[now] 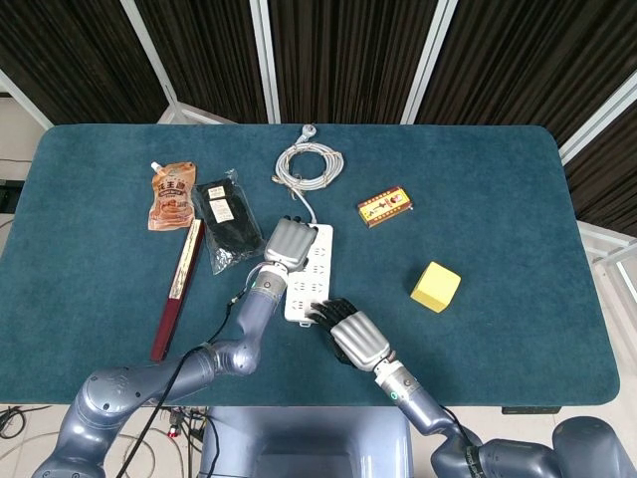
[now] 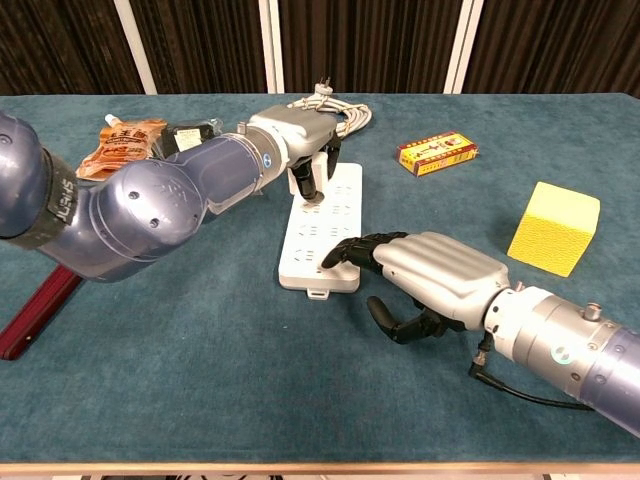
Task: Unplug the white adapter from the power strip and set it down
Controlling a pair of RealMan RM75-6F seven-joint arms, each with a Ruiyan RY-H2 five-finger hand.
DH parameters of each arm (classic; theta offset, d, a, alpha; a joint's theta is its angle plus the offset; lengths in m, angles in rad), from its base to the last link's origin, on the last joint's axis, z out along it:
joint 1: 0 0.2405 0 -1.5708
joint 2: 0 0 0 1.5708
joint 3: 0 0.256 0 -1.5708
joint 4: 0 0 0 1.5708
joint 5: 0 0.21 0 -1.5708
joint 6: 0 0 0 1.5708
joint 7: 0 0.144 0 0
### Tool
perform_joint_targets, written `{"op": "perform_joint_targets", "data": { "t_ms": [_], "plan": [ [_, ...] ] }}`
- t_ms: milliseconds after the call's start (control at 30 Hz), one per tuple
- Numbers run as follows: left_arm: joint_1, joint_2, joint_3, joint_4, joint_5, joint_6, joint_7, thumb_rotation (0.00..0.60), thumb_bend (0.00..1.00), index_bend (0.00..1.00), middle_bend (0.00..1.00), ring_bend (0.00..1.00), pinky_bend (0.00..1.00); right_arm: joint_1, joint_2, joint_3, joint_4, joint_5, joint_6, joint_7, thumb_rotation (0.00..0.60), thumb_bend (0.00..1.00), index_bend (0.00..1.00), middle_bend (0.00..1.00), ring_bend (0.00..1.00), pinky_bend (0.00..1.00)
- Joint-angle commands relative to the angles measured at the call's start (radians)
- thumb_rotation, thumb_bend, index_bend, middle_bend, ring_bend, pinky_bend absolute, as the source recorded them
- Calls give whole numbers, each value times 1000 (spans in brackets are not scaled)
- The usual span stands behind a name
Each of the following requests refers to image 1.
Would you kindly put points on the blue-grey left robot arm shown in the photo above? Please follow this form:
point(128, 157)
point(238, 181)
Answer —
point(259, 309)

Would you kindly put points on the dark red long box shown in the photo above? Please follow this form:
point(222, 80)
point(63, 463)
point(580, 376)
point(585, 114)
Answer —
point(174, 304)

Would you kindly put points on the yellow sponge block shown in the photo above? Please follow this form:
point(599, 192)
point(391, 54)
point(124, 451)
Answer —
point(435, 289)

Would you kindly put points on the white power strip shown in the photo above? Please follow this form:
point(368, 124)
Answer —
point(318, 269)

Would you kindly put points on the teal table cloth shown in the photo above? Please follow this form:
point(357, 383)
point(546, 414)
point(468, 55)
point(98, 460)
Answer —
point(497, 348)

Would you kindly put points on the yellow red small carton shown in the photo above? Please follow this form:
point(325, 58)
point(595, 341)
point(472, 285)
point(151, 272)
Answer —
point(385, 206)

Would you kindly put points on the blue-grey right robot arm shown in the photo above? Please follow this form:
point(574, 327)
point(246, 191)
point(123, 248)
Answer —
point(413, 393)

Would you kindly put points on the black item in clear bag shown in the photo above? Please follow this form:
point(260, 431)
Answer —
point(229, 229)

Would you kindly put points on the dark white-framed partition screen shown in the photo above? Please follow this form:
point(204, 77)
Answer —
point(348, 50)

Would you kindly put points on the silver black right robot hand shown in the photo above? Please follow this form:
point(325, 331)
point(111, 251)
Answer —
point(358, 341)

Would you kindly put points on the orange sauce pouch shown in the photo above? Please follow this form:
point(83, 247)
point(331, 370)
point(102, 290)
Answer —
point(171, 199)

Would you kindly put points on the blue-grey robot torso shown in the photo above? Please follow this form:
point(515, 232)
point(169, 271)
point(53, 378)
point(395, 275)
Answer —
point(298, 438)

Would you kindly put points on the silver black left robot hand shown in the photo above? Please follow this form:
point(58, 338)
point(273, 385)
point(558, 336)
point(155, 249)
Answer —
point(288, 244)

